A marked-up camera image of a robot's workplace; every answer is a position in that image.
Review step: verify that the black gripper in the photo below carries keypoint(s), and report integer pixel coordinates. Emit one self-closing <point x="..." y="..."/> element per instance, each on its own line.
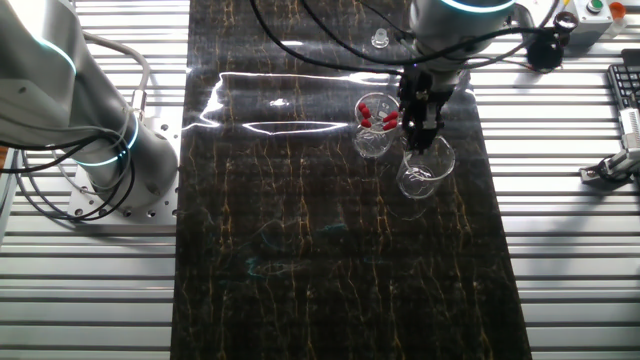
<point x="420" y="95"/>

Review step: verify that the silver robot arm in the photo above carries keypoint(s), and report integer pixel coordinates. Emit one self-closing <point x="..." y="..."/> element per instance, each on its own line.
<point x="50" y="100"/>

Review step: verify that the clear glass beaker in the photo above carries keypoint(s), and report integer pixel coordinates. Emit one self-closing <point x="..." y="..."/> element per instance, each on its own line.
<point x="425" y="180"/>

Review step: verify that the glass beaker with droppers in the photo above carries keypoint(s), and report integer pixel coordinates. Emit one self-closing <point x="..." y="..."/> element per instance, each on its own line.
<point x="372" y="147"/>

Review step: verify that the clear glass bottle stopper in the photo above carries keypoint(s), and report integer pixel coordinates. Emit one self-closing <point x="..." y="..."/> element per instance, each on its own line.
<point x="380" y="39"/>

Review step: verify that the black marble pattern mat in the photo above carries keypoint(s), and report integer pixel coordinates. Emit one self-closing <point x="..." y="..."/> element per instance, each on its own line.
<point x="300" y="250"/>

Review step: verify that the brown glass bottle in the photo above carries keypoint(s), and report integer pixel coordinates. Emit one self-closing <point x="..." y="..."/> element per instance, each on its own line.
<point x="565" y="22"/>

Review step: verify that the grey box green button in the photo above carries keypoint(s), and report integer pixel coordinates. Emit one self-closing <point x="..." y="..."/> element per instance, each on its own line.
<point x="590" y="25"/>

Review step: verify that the black keyboard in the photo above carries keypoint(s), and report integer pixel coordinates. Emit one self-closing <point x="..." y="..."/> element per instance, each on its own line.
<point x="627" y="80"/>

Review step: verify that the small orange capped bottle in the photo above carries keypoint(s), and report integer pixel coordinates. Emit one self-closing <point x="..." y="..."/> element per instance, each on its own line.
<point x="617" y="10"/>

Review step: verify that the metal camera mount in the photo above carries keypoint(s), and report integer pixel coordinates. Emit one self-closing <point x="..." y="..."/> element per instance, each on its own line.
<point x="617" y="165"/>

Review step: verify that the silver depth camera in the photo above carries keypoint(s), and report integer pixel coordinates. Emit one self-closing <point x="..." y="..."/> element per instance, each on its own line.
<point x="631" y="127"/>

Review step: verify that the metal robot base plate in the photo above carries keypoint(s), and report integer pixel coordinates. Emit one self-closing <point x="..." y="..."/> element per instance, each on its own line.
<point x="167" y="127"/>

